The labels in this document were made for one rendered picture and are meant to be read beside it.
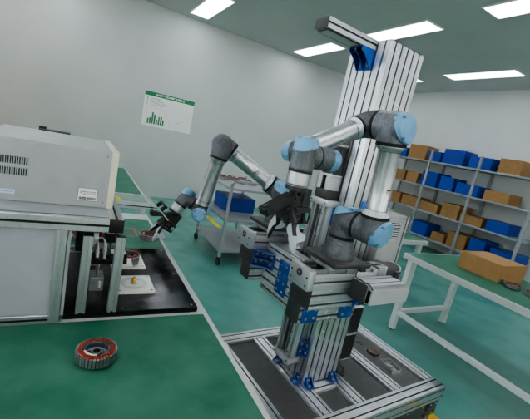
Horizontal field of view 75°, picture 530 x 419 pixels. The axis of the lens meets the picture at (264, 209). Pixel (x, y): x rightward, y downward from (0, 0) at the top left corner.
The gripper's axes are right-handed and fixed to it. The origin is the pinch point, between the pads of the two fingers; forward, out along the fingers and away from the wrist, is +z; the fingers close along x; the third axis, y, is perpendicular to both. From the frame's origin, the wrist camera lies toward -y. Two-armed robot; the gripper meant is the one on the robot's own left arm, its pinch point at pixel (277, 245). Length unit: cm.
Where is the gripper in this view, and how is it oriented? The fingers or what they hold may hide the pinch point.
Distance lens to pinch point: 112.4
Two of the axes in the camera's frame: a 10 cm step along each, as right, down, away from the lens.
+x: -5.2, -2.7, 8.1
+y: 8.3, 0.7, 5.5
